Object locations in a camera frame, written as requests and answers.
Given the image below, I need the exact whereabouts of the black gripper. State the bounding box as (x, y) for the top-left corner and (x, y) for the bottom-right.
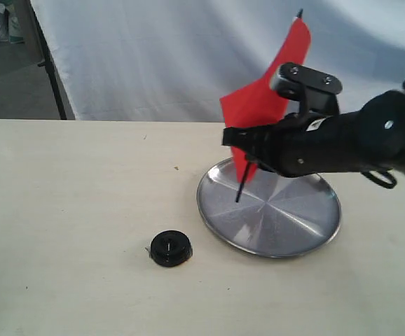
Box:
(221, 113), (367, 178)

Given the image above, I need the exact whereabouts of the red flag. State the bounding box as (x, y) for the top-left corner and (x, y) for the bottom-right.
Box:
(220, 9), (311, 202)

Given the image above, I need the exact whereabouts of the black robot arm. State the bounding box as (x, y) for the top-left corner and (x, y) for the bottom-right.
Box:
(222, 62), (405, 189)

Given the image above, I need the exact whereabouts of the black round flag base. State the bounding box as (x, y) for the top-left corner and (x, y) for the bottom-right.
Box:
(149, 230), (193, 267)

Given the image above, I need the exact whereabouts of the round stainless steel plate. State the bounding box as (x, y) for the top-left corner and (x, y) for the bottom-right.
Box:
(196, 159), (342, 258)

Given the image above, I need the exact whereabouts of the white backdrop cloth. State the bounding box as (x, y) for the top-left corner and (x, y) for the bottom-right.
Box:
(32, 1), (405, 122)

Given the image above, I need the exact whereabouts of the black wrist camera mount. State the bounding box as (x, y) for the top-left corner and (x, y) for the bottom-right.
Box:
(269, 62), (343, 116)

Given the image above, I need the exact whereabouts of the black metal frame pole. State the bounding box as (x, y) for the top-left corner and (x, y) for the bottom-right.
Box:
(20, 1), (67, 120)

